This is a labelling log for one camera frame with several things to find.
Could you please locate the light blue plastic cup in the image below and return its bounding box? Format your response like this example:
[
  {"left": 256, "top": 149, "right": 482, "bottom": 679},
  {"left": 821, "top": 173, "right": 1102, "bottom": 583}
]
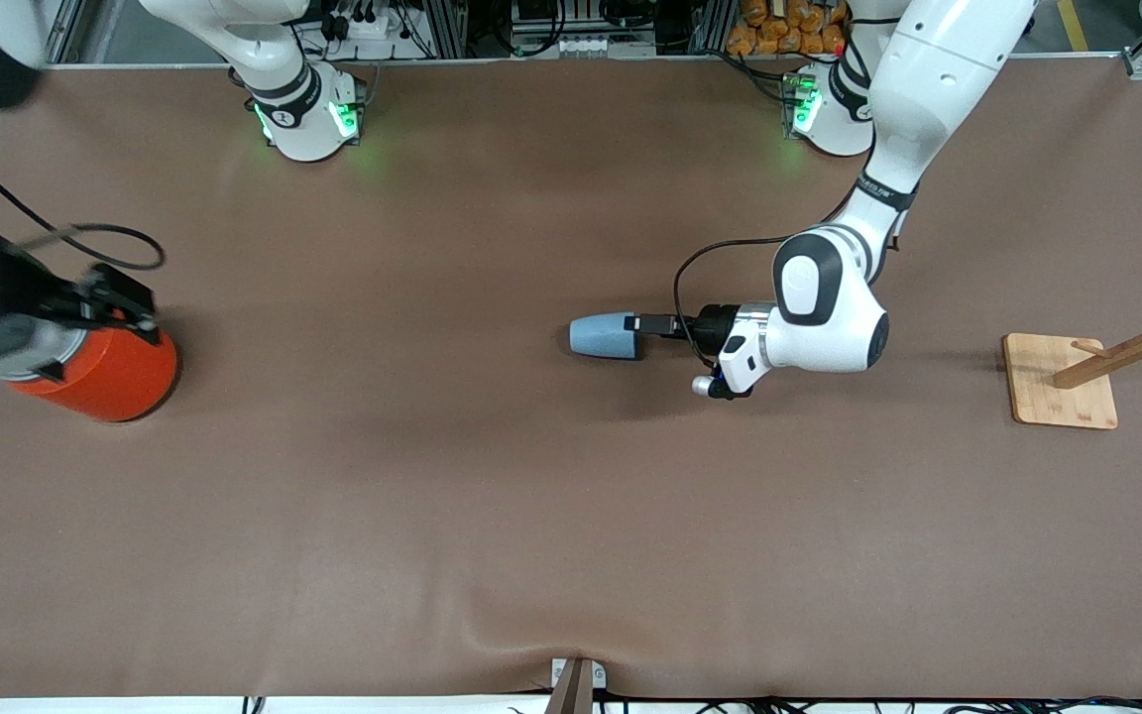
[{"left": 569, "top": 311, "right": 644, "bottom": 361}]

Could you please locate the orange can with silver lid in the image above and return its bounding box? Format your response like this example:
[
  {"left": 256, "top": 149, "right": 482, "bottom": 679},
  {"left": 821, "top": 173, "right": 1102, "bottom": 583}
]
[{"left": 6, "top": 322, "right": 179, "bottom": 424}]

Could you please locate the brown table cover sheet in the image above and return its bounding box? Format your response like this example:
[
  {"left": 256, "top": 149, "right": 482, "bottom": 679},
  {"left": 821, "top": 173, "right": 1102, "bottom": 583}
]
[{"left": 0, "top": 58, "right": 1142, "bottom": 701}]

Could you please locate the white multi-socket strip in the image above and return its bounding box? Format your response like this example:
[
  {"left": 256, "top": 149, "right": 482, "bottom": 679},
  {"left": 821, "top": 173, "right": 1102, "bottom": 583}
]
[{"left": 553, "top": 35, "right": 658, "bottom": 59}]

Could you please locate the pile of orange snack packets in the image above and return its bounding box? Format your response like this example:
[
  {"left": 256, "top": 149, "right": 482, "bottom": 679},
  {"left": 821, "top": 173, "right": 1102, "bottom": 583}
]
[{"left": 727, "top": 0, "right": 850, "bottom": 57}]

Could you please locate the wooden mug tree stand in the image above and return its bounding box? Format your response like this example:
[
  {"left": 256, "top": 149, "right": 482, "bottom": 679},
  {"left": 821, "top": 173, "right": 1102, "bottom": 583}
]
[{"left": 1002, "top": 266, "right": 1142, "bottom": 430}]

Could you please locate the white power strip with plugs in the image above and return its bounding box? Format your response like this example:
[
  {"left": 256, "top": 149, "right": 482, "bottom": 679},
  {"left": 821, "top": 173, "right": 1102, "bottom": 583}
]
[{"left": 318, "top": 0, "right": 415, "bottom": 43}]

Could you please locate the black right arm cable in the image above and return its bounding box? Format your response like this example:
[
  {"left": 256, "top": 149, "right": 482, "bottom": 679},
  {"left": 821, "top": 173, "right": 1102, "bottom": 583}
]
[{"left": 0, "top": 119, "right": 166, "bottom": 271}]

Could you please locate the aluminium frame post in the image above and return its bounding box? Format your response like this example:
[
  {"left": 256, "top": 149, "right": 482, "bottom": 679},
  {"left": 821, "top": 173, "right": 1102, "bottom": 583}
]
[{"left": 417, "top": 0, "right": 468, "bottom": 59}]

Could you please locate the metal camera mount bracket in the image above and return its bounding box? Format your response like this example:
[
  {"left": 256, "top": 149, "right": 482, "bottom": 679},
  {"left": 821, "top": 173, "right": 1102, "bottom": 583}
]
[{"left": 551, "top": 656, "right": 608, "bottom": 714}]

